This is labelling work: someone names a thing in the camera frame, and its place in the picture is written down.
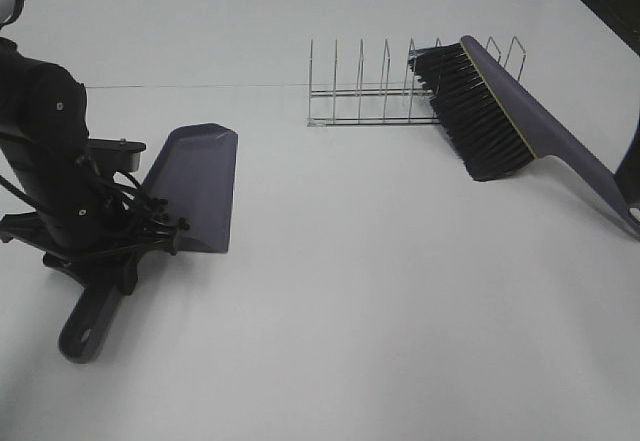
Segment dark right gripper finger tip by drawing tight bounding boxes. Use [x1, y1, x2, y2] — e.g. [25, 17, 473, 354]
[614, 127, 640, 221]

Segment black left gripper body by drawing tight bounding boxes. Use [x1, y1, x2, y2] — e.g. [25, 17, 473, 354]
[1, 180, 190, 295]

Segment purple dustpan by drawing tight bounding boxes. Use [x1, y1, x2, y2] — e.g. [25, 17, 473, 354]
[43, 123, 238, 364]

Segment purple hand brush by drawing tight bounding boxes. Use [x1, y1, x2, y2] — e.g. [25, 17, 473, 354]
[414, 35, 639, 233]

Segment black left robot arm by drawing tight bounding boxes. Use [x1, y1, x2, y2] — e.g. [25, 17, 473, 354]
[1, 38, 189, 295]

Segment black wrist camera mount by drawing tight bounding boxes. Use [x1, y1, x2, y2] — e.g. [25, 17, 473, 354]
[88, 139, 146, 176]

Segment metal wire rack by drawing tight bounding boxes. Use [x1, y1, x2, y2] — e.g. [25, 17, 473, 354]
[305, 35, 526, 129]

